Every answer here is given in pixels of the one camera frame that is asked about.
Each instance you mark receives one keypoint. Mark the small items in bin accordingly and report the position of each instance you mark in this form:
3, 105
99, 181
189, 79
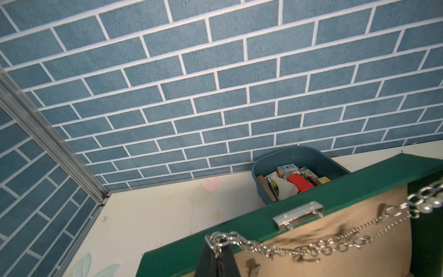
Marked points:
289, 180

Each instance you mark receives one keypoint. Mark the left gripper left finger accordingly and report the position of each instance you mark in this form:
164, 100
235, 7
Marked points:
208, 264

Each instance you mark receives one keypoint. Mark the green jewelry box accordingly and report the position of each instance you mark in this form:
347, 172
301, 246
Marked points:
385, 220

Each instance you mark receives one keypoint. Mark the teal plastic bin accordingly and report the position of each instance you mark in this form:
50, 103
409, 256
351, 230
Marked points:
300, 156

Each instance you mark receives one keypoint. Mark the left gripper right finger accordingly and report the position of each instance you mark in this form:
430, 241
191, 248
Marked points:
226, 264

